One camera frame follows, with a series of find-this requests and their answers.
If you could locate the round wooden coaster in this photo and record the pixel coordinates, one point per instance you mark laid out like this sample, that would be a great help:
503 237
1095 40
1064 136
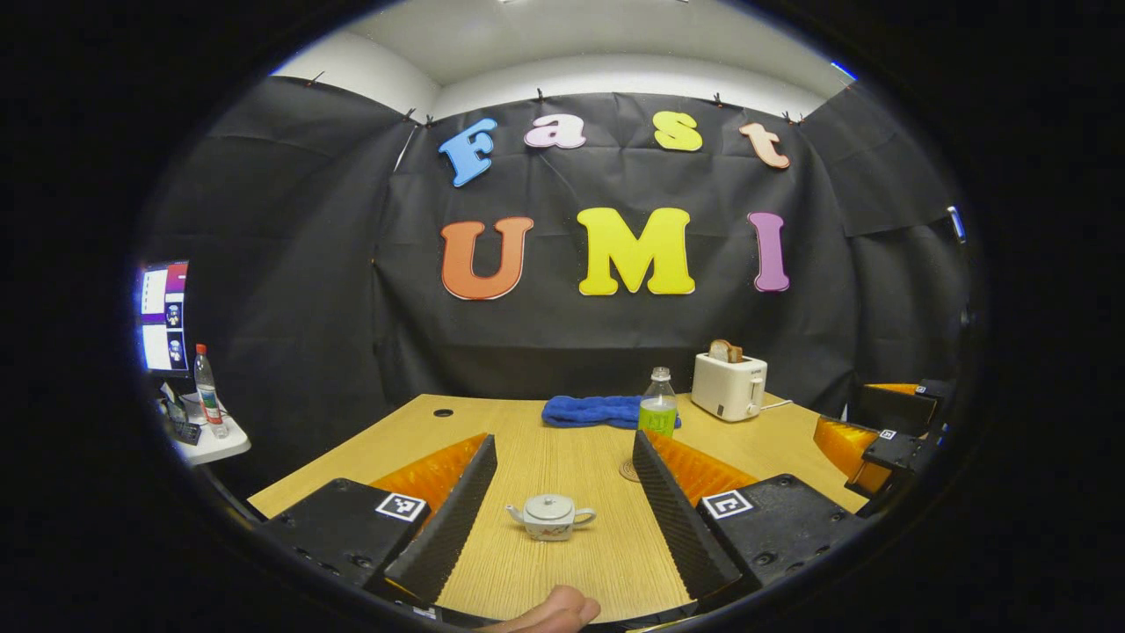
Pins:
628 470

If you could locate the black keyboard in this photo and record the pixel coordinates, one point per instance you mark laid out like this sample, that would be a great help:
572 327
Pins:
186 432

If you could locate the white toaster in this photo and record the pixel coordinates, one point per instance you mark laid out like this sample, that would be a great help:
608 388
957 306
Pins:
725 387

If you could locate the computer monitor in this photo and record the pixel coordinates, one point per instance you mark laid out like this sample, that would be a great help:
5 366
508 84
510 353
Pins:
165 316

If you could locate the white floral teacup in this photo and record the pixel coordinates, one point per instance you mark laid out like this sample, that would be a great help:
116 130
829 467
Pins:
549 529

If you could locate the red cap water bottle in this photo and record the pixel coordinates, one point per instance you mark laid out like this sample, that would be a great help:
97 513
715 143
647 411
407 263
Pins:
209 396

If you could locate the white side table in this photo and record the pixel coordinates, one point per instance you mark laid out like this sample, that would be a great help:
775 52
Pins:
220 448

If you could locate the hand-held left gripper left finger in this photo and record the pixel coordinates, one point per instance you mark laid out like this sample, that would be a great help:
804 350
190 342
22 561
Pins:
448 527

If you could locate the bread slice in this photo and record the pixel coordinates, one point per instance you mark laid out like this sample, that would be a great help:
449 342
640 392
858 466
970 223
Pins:
725 352

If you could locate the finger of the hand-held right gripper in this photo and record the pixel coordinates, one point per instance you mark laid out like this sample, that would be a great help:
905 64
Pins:
896 462
896 406

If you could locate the white teacup lid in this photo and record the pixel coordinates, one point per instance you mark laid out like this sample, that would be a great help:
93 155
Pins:
549 507

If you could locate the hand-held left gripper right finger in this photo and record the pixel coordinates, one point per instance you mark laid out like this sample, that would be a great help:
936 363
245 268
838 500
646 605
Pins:
677 527

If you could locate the blue towel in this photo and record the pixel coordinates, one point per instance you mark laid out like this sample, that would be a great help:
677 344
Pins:
589 411

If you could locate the green label water bottle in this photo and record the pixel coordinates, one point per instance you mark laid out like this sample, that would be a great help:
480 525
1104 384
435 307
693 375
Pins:
657 413

